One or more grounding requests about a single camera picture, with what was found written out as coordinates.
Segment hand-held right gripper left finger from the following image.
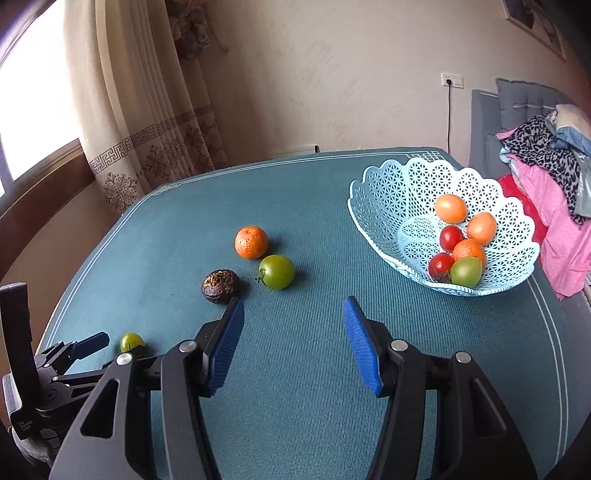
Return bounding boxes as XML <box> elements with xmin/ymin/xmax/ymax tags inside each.
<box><xmin>48</xmin><ymin>296</ymin><xmax>245</xmax><ymax>480</ymax></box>

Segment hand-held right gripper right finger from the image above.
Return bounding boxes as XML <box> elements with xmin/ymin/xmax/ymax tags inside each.
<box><xmin>342</xmin><ymin>296</ymin><xmax>539</xmax><ymax>480</ymax></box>

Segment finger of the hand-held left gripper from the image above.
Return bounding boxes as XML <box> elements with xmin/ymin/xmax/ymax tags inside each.
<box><xmin>51</xmin><ymin>361</ymin><xmax>122</xmax><ymax>411</ymax></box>
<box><xmin>34</xmin><ymin>331</ymin><xmax>110</xmax><ymax>376</ymax></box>

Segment small green tomato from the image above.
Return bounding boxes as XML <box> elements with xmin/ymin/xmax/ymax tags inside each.
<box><xmin>120</xmin><ymin>332</ymin><xmax>146</xmax><ymax>357</ymax></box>

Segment red tomato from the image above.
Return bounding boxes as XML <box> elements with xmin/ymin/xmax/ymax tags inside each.
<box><xmin>428</xmin><ymin>252</ymin><xmax>455</xmax><ymax>283</ymax></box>
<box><xmin>438</xmin><ymin>225</ymin><xmax>464</xmax><ymax>252</ymax></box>

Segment large green tomato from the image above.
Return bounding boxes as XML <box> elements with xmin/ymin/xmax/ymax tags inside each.
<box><xmin>257</xmin><ymin>255</ymin><xmax>296</xmax><ymax>291</ymax></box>
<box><xmin>450</xmin><ymin>257</ymin><xmax>483</xmax><ymax>288</ymax></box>

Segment light blue plastic basket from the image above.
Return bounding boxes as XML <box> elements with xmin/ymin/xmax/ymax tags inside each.
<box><xmin>348</xmin><ymin>157</ymin><xmax>541</xmax><ymax>295</ymax></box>

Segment large orange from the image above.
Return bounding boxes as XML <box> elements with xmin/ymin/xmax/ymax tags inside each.
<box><xmin>451</xmin><ymin>239</ymin><xmax>487</xmax><ymax>271</ymax></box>

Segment orange-yellow tomato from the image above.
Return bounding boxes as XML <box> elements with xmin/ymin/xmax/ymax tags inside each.
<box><xmin>466</xmin><ymin>212</ymin><xmax>498</xmax><ymax>246</ymax></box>
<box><xmin>434</xmin><ymin>194</ymin><xmax>469</xmax><ymax>223</ymax></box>

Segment dark brown passion fruit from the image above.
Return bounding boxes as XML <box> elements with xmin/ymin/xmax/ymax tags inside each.
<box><xmin>201</xmin><ymin>270</ymin><xmax>241</xmax><ymax>304</ymax></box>

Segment small tangerine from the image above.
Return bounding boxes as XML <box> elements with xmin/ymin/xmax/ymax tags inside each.
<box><xmin>235</xmin><ymin>226</ymin><xmax>269</xmax><ymax>260</ymax></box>

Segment teal tablecloth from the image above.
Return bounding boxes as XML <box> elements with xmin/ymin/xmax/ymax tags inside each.
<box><xmin>34</xmin><ymin>148</ymin><xmax>583</xmax><ymax>480</ymax></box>

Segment white ribbed heater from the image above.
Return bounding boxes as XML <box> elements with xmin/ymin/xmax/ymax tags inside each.
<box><xmin>271</xmin><ymin>144</ymin><xmax>320</xmax><ymax>161</ymax></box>

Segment red cloth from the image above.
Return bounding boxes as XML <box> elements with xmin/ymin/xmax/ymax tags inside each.
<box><xmin>498</xmin><ymin>174</ymin><xmax>548</xmax><ymax>246</ymax></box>

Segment pink cloth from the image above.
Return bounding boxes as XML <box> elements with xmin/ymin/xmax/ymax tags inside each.
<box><xmin>501</xmin><ymin>154</ymin><xmax>591</xmax><ymax>301</ymax></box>

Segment beige patterned curtain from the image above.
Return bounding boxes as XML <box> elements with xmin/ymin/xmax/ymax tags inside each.
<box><xmin>62</xmin><ymin>0</ymin><xmax>229</xmax><ymax>215</ymax></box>

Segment grey padded headboard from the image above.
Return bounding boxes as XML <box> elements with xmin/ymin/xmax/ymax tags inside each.
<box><xmin>470</xmin><ymin>78</ymin><xmax>573</xmax><ymax>185</ymax></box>

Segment leopard print cloth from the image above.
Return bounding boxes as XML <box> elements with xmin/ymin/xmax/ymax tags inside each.
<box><xmin>496</xmin><ymin>115</ymin><xmax>591</xmax><ymax>225</ymax></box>

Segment grey green cloth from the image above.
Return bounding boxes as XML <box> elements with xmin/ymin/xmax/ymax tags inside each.
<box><xmin>574</xmin><ymin>154</ymin><xmax>591</xmax><ymax>214</ymax></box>

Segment light blue white cloth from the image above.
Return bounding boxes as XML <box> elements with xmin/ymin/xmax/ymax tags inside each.
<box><xmin>545</xmin><ymin>104</ymin><xmax>591</xmax><ymax>155</ymax></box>

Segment dark gathered curtain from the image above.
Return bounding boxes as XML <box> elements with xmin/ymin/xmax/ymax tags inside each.
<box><xmin>164</xmin><ymin>0</ymin><xmax>229</xmax><ymax>61</ymax></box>

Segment window with brown frame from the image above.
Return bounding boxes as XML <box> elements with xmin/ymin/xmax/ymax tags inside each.
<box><xmin>0</xmin><ymin>0</ymin><xmax>95</xmax><ymax>217</ymax></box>

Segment framed wall picture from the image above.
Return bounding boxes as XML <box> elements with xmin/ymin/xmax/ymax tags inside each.
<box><xmin>501</xmin><ymin>0</ymin><xmax>568</xmax><ymax>61</ymax></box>

